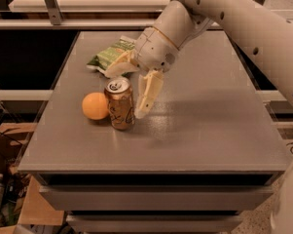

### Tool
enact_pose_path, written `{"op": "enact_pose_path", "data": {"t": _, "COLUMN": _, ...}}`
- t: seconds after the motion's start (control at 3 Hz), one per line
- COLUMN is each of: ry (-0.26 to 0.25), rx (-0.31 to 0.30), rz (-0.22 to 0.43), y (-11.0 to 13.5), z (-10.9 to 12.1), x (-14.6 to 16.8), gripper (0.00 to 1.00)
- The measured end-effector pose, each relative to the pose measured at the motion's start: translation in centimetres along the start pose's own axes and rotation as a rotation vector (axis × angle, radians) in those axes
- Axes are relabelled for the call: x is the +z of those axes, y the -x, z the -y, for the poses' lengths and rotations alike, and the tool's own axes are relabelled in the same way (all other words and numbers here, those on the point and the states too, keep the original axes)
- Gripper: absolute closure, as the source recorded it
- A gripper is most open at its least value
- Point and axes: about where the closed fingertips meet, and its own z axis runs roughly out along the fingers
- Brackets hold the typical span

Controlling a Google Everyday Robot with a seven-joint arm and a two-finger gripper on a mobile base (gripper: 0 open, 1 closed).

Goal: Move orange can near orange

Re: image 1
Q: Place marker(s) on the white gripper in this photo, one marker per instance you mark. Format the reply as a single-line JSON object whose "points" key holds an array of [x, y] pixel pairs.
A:
{"points": [[155, 51]]}

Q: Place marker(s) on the orange soda can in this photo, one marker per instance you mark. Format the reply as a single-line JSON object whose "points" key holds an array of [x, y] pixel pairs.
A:
{"points": [[118, 92]]}

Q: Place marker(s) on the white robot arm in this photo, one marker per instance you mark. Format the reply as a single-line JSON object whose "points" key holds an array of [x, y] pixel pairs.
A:
{"points": [[266, 38]]}

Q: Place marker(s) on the green chip bag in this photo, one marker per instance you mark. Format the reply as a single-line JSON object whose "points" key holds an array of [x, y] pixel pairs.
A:
{"points": [[103, 59]]}

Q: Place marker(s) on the orange fruit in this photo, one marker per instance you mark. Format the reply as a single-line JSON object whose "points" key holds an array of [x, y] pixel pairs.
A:
{"points": [[94, 106]]}

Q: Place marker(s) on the grey drawer cabinet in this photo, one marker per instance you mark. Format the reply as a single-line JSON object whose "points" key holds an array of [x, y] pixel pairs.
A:
{"points": [[206, 152]]}

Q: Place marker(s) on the cardboard box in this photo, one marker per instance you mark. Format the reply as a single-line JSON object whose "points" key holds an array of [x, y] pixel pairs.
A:
{"points": [[25, 210]]}

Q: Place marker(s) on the metal frame shelf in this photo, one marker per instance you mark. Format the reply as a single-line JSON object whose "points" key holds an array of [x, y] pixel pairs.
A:
{"points": [[80, 14]]}

